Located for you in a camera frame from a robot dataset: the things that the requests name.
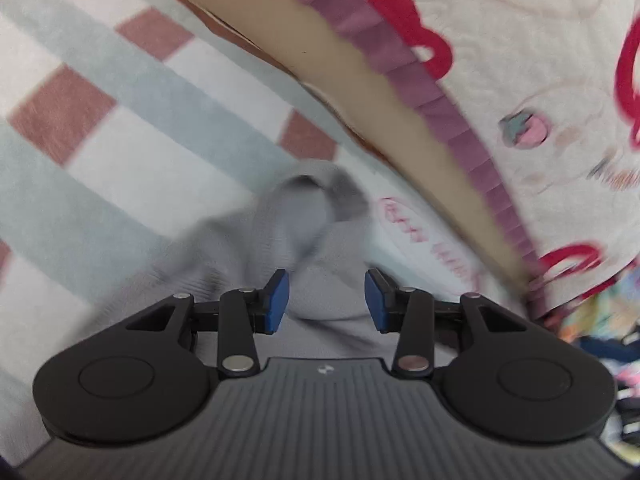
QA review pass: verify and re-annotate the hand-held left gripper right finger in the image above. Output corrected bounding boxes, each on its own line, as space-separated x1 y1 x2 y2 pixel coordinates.
364 269 528 380

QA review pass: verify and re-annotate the white quilt with red print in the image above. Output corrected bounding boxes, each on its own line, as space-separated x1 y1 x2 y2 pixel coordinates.
250 0 640 321

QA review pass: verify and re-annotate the checked bed blanket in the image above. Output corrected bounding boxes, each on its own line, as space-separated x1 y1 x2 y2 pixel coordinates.
0 0 486 466

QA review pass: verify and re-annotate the floral quilted blanket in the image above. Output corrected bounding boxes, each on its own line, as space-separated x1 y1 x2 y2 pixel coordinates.
545 265 640 346

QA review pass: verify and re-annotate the beige headboard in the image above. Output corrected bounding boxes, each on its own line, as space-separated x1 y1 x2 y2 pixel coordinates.
120 0 531 301

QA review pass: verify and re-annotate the grey waffle knit shirt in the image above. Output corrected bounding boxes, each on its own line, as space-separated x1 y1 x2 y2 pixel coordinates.
95 159 451 361

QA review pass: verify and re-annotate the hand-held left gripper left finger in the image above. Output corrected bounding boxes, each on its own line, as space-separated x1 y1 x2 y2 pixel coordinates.
125 269 291 378

